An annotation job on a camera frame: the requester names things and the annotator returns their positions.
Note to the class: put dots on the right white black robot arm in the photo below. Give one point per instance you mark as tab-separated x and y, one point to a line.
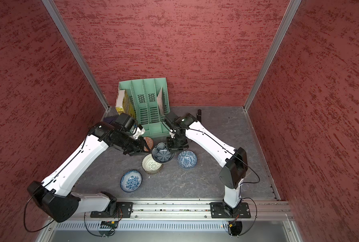
233	161

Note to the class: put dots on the dark blue book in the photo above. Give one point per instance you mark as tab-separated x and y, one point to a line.
110	119

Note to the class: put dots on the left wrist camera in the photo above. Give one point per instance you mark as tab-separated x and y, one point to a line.
129	126

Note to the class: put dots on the thin book in organizer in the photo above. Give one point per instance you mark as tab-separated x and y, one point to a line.
160	102

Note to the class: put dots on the orange patterned bowl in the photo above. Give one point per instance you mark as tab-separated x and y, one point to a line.
149	144

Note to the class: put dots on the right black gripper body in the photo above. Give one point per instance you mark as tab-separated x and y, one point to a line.
178	142

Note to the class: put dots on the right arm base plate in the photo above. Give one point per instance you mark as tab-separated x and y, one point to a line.
221	210

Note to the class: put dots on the aluminium mounting rail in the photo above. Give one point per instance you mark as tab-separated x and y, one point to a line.
199	209

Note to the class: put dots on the blue swirl pattern bowl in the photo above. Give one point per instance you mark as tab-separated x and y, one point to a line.
187	159

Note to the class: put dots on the yellow book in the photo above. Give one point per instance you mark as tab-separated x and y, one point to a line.
124	104

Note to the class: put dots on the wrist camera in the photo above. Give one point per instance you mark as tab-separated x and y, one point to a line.
129	126
173	122

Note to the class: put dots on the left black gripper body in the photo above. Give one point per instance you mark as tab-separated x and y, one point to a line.
131	145

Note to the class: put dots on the green plastic file organizer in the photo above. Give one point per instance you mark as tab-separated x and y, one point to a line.
143	94

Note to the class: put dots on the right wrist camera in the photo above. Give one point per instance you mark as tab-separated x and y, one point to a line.
173	122

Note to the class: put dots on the blue floral rimmed bowl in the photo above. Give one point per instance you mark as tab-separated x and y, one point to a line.
131	181

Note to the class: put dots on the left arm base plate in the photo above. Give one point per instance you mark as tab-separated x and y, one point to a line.
122	209

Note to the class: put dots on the dark flower shaped bowl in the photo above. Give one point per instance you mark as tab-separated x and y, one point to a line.
161	153

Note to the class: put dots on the white green lattice bowl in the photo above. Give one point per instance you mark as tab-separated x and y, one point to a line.
150	166

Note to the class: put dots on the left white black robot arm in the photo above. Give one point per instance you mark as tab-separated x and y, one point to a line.
54	194

